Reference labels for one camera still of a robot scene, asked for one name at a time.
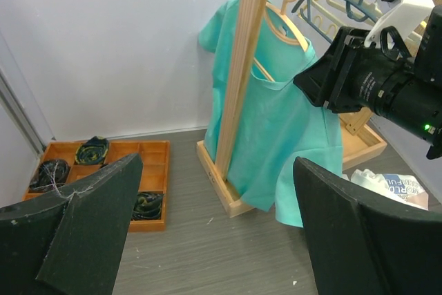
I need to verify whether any grey blue plastic hanger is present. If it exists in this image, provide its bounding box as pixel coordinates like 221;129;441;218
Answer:
293;0;363;42

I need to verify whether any wooden clothes rack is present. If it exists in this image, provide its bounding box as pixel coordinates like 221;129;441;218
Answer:
195;0;442;219

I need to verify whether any rolled dark sock left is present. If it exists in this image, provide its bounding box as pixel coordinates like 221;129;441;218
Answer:
29;159;70;193

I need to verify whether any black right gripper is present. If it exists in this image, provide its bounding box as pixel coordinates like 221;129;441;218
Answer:
294;26;411;113

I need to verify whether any rolled dark sock bottom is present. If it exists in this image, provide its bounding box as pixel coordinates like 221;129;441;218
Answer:
132;191;164;221

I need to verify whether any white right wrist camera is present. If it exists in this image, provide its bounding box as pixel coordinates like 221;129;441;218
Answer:
364;0;434;48

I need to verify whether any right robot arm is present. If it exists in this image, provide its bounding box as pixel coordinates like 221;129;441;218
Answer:
294;5;441;160

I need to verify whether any teal t shirt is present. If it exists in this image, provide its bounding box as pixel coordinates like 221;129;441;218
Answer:
198;0;345;229

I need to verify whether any wooden compartment tray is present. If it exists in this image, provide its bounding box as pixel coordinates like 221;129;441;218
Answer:
23;141;169;232

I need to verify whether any rolled dark sock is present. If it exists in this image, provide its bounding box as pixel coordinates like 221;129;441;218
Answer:
132;191;164;221
75;136;110;166
29;159;70;193

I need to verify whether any rolled dark sock top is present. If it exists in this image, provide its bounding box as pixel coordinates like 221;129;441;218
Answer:
75;136;110;166

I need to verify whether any wooden hanger with teal shirt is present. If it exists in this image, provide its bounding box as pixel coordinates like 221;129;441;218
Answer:
251;0;310;82

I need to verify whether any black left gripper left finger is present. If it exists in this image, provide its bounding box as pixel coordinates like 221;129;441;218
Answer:
0;152;144;295

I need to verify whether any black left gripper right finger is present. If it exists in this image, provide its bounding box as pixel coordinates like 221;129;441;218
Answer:
293;158;441;294

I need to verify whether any light blue t shirt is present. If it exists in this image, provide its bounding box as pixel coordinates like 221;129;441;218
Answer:
349;169;429;210

